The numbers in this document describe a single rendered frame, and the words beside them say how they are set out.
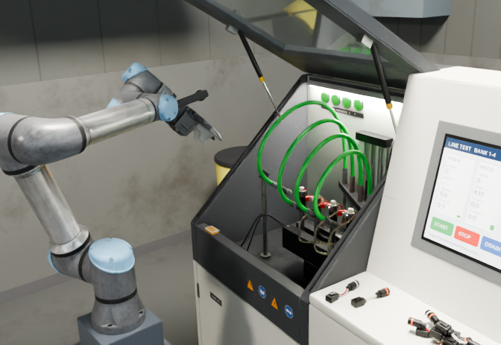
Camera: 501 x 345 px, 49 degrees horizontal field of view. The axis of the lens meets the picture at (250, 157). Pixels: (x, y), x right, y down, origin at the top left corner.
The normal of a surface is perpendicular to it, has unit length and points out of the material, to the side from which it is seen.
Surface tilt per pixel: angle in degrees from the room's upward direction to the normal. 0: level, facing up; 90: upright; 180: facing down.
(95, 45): 90
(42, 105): 90
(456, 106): 76
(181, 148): 90
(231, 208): 90
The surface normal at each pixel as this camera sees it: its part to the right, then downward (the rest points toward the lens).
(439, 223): -0.81, -0.04
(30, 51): 0.62, 0.22
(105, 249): 0.08, -0.93
